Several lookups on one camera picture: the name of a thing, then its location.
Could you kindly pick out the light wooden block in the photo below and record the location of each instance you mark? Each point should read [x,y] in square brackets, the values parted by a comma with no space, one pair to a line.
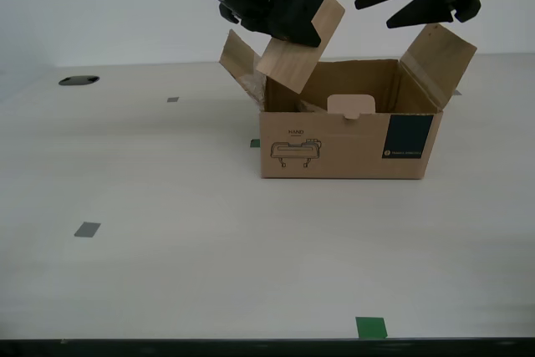
[292,66]

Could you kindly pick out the cardboard box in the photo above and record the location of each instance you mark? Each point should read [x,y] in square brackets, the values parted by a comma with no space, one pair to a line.
[334,152]

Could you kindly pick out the green tape piece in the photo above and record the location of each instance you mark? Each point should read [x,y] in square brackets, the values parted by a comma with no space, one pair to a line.
[371,327]
[255,143]

